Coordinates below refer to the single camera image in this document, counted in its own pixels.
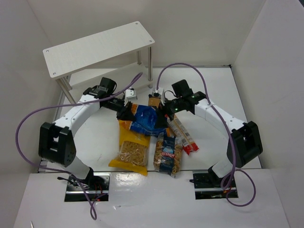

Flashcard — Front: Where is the blue and orange pasta bag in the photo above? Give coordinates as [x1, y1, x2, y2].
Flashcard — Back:
[129, 104, 166, 136]

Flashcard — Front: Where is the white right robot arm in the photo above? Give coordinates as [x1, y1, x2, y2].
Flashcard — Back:
[152, 79, 263, 184]

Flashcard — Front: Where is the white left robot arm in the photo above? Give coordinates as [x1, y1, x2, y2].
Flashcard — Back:
[38, 77, 135, 187]

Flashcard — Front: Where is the brown pasta box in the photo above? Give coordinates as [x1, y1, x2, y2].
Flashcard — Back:
[148, 94, 161, 108]

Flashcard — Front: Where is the dark blue fusilli pasta bag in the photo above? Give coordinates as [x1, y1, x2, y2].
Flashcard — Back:
[153, 133, 183, 178]

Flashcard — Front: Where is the yellow macaroni pasta bag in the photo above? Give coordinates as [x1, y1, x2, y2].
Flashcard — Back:
[108, 120, 150, 176]

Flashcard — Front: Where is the white two-tier shelf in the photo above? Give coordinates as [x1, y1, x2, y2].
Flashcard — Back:
[43, 21, 155, 104]

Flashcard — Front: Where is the red spaghetti packet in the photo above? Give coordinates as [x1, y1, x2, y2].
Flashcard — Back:
[167, 115, 199, 155]

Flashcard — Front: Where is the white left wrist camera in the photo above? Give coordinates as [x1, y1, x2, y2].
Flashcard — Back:
[124, 88, 137, 102]

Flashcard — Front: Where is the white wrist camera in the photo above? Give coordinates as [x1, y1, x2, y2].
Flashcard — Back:
[152, 87, 165, 104]
[124, 88, 137, 102]

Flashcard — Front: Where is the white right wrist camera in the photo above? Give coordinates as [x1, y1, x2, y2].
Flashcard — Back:
[152, 87, 165, 104]

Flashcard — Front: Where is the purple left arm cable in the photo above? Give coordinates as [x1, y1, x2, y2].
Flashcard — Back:
[15, 72, 143, 221]

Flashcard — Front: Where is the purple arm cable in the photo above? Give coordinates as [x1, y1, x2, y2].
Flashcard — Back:
[156, 62, 257, 207]
[15, 72, 143, 221]

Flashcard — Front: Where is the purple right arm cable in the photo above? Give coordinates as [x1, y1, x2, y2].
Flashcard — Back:
[156, 62, 257, 207]

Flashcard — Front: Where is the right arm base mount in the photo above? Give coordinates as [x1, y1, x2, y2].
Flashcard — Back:
[189, 170, 238, 200]

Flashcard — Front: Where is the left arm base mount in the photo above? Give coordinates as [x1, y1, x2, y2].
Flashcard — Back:
[57, 172, 111, 202]

